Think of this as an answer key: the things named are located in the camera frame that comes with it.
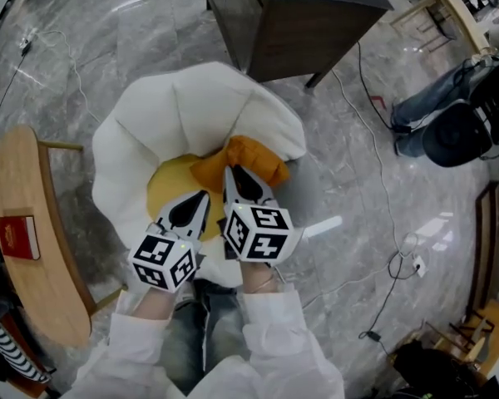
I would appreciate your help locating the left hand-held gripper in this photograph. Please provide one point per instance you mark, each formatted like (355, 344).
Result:
(163, 261)

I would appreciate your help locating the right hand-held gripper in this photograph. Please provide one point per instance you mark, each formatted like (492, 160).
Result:
(258, 233)

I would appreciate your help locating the orange cushion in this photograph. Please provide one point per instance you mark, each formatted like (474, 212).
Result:
(251, 153)

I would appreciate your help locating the white padded seat yellow centre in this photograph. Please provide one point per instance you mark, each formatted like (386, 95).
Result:
(149, 119)

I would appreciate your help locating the person's right forearm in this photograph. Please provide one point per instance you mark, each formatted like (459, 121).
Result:
(278, 339)

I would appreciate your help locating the person's left forearm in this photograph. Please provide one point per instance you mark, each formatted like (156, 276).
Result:
(126, 347)

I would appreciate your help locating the person's right leg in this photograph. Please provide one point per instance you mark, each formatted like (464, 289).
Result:
(226, 326)

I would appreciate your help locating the person's leg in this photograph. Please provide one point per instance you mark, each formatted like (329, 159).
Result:
(187, 339)
(226, 326)

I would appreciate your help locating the person's left leg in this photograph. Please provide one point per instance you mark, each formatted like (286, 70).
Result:
(187, 339)

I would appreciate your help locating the dark wooden cabinet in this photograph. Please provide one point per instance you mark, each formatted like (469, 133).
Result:
(303, 35)

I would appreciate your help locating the curved light wooden table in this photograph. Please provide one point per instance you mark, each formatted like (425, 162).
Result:
(23, 173)

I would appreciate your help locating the red book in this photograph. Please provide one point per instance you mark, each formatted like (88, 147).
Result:
(17, 237)

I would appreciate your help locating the white power socket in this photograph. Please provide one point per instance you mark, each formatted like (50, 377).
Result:
(418, 265)

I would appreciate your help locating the black power adapter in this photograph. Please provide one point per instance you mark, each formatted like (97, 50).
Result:
(371, 335)
(26, 46)

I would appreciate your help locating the black round bag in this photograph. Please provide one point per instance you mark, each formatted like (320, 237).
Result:
(455, 135)

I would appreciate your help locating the black white striped cloth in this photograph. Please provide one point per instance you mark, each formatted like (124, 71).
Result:
(12, 353)

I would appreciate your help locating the black equipment box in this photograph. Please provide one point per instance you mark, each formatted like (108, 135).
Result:
(497, 98)

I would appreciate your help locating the light wooden chair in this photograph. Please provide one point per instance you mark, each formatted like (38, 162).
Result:
(478, 339)

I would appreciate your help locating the dark wooden frame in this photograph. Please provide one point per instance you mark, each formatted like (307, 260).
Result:
(488, 239)

